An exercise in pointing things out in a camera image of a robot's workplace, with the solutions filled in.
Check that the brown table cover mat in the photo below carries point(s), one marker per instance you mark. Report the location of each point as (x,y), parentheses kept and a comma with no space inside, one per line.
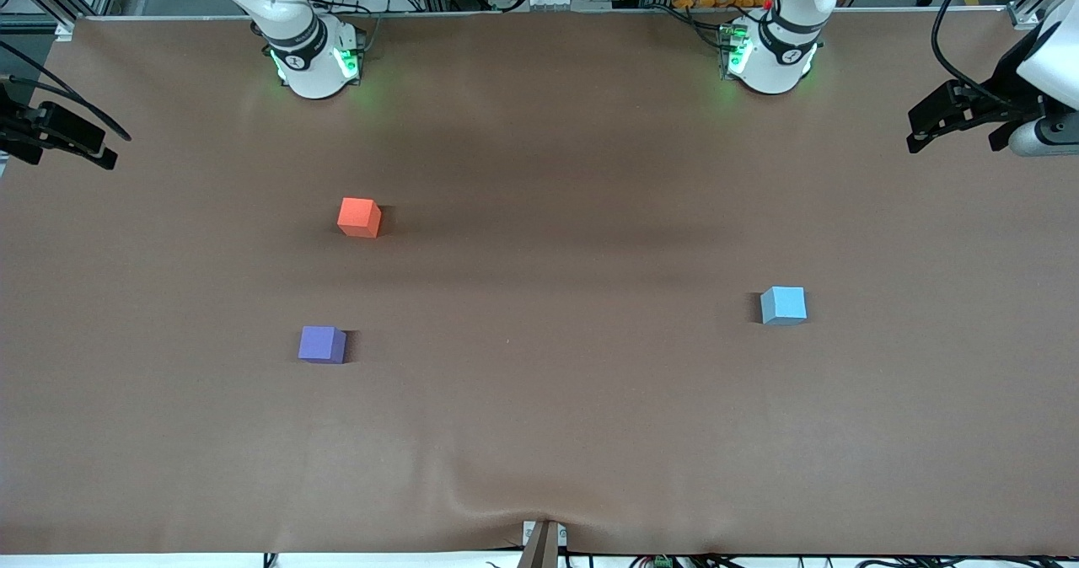
(539,383)

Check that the purple foam block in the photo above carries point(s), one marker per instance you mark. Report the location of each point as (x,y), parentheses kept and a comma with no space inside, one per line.
(320,345)

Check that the light blue foam block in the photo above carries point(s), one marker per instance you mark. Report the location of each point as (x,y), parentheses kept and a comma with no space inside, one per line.
(783,305)

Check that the white terminal strip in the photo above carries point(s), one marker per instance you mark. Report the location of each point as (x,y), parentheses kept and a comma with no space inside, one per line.
(556,0)

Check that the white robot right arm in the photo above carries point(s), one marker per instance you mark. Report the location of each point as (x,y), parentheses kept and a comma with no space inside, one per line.
(316,79)

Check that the green plug connector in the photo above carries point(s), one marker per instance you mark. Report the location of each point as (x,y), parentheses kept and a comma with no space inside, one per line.
(662,562)

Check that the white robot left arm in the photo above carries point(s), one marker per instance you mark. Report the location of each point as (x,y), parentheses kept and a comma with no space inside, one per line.
(771,79)

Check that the orange foam block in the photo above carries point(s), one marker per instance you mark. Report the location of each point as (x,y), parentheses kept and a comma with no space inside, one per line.
(357,217)

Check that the brown wooden strut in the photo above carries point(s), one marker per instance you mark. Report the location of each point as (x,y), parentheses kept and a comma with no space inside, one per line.
(539,551)

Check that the light grey left gripper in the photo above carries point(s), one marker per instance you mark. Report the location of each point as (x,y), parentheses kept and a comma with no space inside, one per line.
(1005,81)

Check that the white mounting bracket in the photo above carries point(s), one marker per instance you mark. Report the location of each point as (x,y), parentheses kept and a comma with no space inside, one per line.
(562,538)

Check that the small green lit electronics box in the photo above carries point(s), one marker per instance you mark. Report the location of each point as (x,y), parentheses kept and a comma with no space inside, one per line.
(732,45)
(358,58)

